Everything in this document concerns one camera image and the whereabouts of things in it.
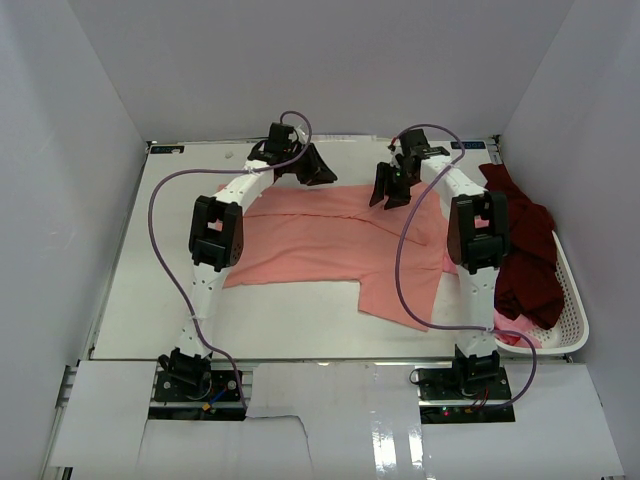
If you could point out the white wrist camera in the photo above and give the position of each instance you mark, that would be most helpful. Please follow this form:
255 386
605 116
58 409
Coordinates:
395 150
301 136

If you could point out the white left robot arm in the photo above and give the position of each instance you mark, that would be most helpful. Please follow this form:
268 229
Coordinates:
216 239

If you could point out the blue table label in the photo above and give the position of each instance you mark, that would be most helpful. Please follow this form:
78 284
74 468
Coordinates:
166 149
468 145

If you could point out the white perforated laundry basket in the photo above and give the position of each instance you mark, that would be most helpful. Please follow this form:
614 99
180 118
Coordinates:
572 330

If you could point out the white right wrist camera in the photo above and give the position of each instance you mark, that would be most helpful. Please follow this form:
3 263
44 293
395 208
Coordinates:
395 150

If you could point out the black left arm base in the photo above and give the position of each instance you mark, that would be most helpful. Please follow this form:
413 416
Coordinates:
192 388

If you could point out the salmon pink t shirt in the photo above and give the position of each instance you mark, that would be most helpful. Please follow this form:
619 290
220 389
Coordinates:
332 234

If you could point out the blue left table label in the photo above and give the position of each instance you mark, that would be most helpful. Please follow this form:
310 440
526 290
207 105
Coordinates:
166 149

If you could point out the light pink t shirt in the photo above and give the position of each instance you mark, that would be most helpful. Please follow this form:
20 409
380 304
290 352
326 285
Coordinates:
520 324

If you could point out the blue right table label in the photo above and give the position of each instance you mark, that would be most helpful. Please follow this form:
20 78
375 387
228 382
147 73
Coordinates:
468 145

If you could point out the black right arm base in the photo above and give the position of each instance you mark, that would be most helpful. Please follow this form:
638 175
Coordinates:
472 390

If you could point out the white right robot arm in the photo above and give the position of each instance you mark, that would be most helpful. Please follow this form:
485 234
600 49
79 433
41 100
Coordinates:
477 238

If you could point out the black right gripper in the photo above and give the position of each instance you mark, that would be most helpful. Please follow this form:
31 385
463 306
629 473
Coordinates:
383 177

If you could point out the dark red t shirt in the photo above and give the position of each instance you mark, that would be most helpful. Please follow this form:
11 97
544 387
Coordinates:
527 284

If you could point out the white paper sheets front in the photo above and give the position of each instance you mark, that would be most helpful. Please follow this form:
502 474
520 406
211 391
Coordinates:
333 421

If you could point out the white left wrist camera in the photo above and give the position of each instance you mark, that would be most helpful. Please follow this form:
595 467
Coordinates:
301 136

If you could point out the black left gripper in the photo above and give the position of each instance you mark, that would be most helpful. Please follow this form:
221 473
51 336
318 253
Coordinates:
318 172

